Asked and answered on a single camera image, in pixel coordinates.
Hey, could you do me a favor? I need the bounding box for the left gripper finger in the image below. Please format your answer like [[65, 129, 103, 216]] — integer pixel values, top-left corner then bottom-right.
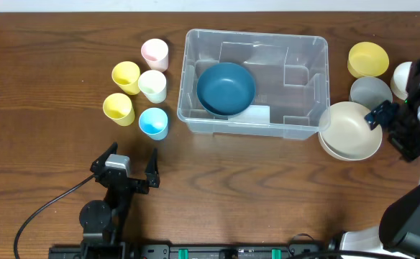
[[145, 148, 160, 188], [90, 142, 118, 174]]

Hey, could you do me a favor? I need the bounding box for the white small bowl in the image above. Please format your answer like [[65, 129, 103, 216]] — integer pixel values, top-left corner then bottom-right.
[[391, 61, 412, 100]]

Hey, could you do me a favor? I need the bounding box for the grey small bowl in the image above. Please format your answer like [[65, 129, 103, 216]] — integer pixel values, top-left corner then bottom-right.
[[349, 76, 393, 110]]

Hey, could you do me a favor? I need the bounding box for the beige large bowl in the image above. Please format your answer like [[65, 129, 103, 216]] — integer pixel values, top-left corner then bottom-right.
[[318, 101, 383, 161]]

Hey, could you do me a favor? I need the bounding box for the dark blue large bowl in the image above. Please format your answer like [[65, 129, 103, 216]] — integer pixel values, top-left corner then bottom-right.
[[196, 63, 256, 117]]

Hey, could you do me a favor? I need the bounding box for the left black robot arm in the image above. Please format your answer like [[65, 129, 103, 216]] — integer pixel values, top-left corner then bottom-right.
[[79, 143, 160, 258]]

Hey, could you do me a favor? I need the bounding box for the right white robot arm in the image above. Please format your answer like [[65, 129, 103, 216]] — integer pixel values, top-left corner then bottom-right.
[[329, 59, 420, 258]]

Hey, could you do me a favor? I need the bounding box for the clear plastic storage container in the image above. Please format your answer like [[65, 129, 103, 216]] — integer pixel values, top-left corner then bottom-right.
[[177, 29, 330, 140]]

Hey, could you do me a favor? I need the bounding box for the light blue plastic cup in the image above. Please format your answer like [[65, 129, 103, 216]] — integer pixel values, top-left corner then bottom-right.
[[139, 107, 168, 140]]

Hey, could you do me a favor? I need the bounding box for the yellow small bowl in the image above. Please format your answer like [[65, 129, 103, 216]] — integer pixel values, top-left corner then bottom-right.
[[347, 42, 390, 78]]

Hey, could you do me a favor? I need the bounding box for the yellow cup lower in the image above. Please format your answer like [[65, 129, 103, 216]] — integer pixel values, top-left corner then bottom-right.
[[103, 93, 135, 127]]

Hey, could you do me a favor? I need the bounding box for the yellow cup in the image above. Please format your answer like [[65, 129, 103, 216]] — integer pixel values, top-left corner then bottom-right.
[[103, 93, 135, 127], [111, 61, 141, 95]]

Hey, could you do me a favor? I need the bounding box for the cream white plastic cup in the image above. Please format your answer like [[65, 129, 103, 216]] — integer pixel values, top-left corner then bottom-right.
[[138, 70, 167, 104]]

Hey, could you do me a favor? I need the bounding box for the yellow cup upper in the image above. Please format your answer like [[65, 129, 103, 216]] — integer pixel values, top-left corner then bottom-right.
[[111, 61, 141, 95]]

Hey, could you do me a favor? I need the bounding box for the pink plastic cup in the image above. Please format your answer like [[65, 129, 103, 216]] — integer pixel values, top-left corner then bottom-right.
[[141, 38, 169, 72]]

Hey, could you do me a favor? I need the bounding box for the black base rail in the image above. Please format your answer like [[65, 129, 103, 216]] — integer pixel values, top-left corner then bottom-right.
[[48, 241, 324, 259]]

